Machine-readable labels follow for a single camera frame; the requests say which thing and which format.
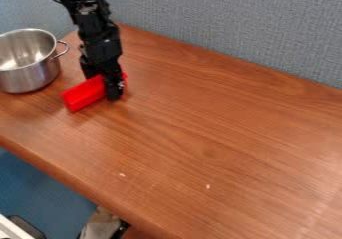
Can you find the metal pot with handles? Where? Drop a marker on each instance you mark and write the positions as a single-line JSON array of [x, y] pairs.
[[30, 60]]

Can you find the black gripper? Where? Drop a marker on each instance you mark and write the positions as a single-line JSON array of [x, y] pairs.
[[101, 46]]

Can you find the red plastic block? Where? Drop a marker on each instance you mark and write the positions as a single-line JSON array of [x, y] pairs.
[[85, 94]]

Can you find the white object bottom left corner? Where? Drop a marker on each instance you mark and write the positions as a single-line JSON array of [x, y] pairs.
[[11, 231]]

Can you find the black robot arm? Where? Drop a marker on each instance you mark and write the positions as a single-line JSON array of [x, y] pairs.
[[70, 5]]

